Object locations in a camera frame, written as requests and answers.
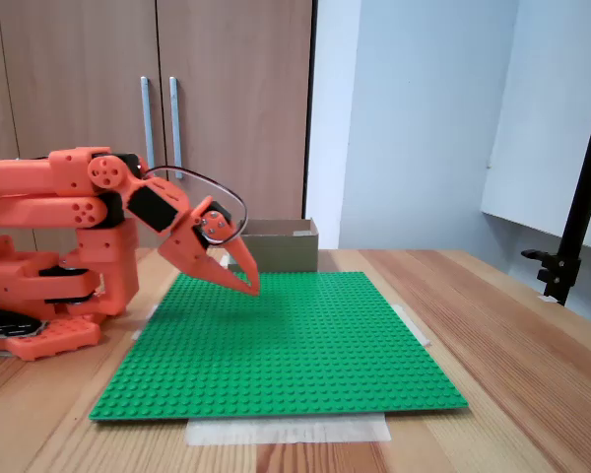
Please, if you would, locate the open cardboard box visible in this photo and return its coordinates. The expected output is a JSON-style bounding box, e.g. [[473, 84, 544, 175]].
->
[[228, 218, 320, 273]]

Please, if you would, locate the white wall board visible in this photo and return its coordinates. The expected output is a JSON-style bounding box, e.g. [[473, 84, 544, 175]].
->
[[481, 0, 591, 255]]

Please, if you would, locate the wide masking tape strip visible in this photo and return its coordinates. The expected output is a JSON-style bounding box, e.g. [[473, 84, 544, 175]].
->
[[185, 413, 393, 447]]

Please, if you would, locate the gripper motor cable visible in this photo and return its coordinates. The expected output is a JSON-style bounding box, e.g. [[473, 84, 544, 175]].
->
[[144, 166, 249, 246]]

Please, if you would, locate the green lego baseplate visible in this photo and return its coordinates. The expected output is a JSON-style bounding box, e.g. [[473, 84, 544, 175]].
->
[[89, 270, 470, 424]]

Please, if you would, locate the black stand pole with clamp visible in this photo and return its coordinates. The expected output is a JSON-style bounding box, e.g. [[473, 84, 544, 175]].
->
[[520, 63, 591, 307]]

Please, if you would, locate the narrow masking tape strip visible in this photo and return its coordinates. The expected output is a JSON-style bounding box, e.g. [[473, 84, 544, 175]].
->
[[391, 304, 433, 348], [130, 303, 162, 342]]

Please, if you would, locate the wooden cabinet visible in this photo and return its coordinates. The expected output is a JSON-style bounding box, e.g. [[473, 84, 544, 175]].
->
[[0, 0, 317, 253]]

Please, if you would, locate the metal cabinet handle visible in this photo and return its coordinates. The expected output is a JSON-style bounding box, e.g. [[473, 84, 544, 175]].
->
[[168, 76, 185, 180], [140, 76, 158, 169]]

